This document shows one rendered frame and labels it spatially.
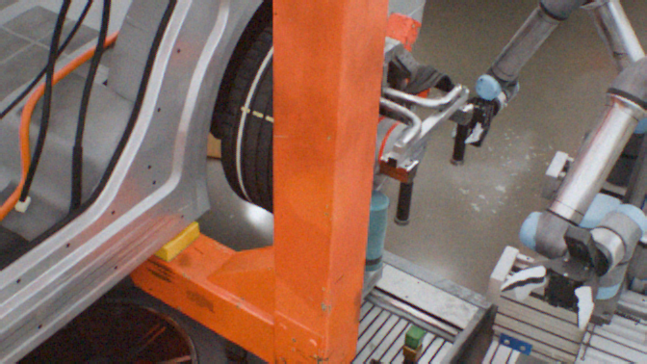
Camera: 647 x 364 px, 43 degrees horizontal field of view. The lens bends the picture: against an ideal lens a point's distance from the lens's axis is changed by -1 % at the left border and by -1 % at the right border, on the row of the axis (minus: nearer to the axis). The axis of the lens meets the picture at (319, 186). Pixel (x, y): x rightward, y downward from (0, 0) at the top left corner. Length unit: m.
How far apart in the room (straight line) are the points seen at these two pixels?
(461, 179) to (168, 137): 1.90
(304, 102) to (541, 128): 2.65
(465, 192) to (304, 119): 2.09
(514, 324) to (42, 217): 1.28
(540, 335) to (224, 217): 1.63
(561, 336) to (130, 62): 1.34
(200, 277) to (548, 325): 0.91
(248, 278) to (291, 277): 0.18
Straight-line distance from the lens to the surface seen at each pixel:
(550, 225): 1.73
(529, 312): 2.19
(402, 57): 2.42
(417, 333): 2.13
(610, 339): 2.15
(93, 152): 2.15
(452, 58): 4.62
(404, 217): 2.27
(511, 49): 2.46
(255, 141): 2.25
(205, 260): 2.27
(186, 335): 2.33
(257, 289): 2.09
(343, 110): 1.57
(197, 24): 2.04
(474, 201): 3.61
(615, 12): 2.47
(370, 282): 2.97
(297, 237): 1.83
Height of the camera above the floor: 2.25
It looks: 39 degrees down
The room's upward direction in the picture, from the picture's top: 2 degrees clockwise
